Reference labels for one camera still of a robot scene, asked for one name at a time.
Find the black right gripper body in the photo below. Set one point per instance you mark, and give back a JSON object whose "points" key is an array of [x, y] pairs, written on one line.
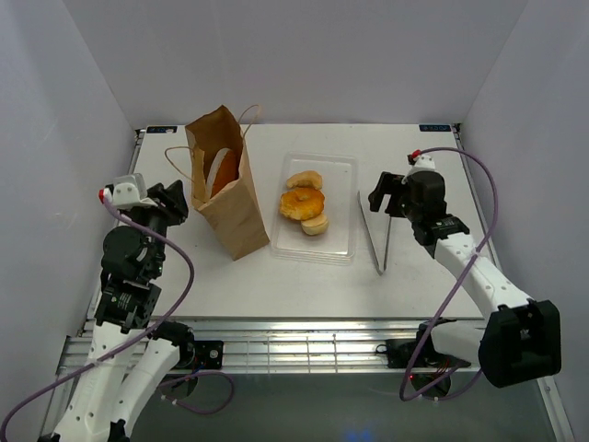
{"points": [[410, 210]]}

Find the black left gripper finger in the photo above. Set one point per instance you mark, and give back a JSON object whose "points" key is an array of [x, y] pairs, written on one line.
{"points": [[176, 214], [175, 193]]}

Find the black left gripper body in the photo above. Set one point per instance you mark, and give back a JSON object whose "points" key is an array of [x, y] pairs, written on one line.
{"points": [[155, 217]]}

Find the metal serving tongs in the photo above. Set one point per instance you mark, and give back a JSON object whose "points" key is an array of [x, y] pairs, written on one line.
{"points": [[377, 228]]}

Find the orange bread wedge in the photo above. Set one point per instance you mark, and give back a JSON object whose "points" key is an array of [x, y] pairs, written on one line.
{"points": [[222, 171]]}

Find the brown paper bag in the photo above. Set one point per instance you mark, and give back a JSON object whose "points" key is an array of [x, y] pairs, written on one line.
{"points": [[234, 212]]}

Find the small tan bread roll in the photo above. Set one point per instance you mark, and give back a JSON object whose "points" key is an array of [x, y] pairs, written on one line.
{"points": [[316, 225]]}

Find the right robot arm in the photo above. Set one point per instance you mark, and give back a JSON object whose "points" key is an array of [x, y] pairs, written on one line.
{"points": [[521, 340]]}

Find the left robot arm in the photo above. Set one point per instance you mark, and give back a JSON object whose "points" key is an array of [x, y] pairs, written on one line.
{"points": [[129, 354]]}

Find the curved croissant bread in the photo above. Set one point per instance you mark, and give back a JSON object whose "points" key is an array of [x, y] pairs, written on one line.
{"points": [[305, 179]]}

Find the clear plastic tray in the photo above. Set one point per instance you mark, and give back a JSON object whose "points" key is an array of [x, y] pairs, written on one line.
{"points": [[337, 244]]}

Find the blue label sticker right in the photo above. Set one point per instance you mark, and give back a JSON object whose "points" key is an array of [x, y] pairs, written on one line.
{"points": [[435, 128]]}

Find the blue label sticker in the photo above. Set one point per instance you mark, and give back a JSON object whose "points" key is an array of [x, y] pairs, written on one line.
{"points": [[435, 128], [161, 129]]}

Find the blue label sticker left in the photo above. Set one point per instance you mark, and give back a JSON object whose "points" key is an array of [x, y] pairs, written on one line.
{"points": [[161, 129]]}

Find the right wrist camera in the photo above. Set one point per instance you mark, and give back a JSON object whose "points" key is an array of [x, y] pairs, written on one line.
{"points": [[420, 161]]}

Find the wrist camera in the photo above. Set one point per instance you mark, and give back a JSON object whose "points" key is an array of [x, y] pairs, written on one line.
{"points": [[127, 192], [420, 161]]}

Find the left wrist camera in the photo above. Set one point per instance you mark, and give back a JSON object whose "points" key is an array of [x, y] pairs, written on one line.
{"points": [[127, 192]]}

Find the large orange ring bread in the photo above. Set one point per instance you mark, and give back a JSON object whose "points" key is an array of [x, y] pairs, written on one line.
{"points": [[301, 204]]}

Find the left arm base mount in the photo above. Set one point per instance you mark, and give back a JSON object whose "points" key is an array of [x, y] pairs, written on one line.
{"points": [[196, 357]]}

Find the aluminium frame rail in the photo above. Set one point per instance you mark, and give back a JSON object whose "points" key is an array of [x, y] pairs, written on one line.
{"points": [[273, 347]]}

